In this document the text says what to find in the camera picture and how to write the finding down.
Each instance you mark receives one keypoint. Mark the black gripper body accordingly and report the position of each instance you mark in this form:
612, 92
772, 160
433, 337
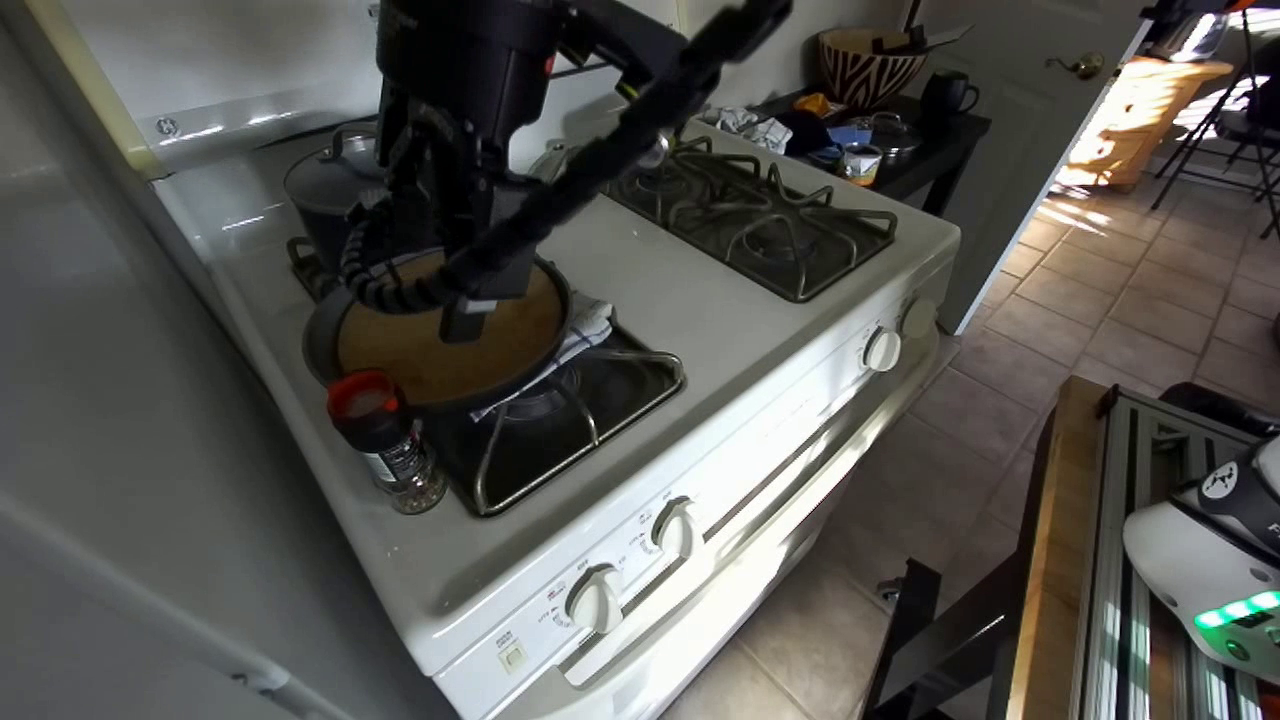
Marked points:
462, 63

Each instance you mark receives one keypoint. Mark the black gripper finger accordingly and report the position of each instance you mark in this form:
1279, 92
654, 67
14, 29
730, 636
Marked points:
485, 221
403, 227

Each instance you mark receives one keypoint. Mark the glass spice jar red cap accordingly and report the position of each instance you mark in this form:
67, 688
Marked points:
385, 445

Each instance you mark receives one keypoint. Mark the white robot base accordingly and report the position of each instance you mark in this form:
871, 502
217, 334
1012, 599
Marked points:
1201, 562

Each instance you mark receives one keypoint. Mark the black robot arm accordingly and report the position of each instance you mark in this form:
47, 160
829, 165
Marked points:
603, 23

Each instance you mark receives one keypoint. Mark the white gas stove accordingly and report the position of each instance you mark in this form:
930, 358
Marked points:
694, 306

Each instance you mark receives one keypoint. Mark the white stove knob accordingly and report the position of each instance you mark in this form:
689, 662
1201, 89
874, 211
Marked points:
671, 531
592, 599
880, 349

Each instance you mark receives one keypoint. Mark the glass pot lid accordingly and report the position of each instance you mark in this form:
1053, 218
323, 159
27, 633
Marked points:
324, 159

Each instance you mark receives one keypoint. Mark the white checked dish towel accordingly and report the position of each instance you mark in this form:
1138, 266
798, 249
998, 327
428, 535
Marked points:
585, 327

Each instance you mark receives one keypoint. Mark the small metal cup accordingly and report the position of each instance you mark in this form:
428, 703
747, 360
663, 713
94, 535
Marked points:
663, 138

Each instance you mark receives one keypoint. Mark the white refrigerator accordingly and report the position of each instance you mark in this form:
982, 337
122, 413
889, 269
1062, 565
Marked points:
105, 403

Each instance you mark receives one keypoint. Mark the blue and white cup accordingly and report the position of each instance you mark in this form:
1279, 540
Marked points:
863, 160

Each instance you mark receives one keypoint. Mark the woven patterned basket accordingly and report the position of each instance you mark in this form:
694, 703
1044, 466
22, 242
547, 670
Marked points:
865, 67

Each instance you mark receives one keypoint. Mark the black side table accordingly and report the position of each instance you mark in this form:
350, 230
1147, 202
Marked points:
943, 160

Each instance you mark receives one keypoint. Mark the black mug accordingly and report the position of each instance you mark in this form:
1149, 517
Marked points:
946, 96

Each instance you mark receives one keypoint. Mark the black metal stand legs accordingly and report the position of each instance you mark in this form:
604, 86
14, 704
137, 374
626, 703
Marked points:
923, 642

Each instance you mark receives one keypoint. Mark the black tripod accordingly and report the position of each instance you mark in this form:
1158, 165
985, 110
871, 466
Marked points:
1232, 122

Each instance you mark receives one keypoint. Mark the wood and metal table frame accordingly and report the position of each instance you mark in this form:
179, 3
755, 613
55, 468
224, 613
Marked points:
1067, 535

